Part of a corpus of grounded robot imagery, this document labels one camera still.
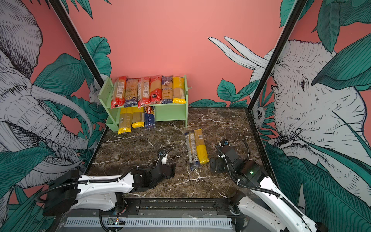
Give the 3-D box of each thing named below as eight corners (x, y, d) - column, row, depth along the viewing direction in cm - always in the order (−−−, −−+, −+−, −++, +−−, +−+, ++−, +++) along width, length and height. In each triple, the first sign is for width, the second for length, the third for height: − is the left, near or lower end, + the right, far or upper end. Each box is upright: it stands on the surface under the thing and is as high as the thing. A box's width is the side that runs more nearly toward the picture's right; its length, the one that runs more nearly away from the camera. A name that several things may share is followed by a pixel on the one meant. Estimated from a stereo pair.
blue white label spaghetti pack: (189, 170, 89) (189, 167, 86) (185, 137, 105) (185, 133, 101) (199, 168, 90) (200, 166, 86) (193, 136, 105) (193, 133, 102)
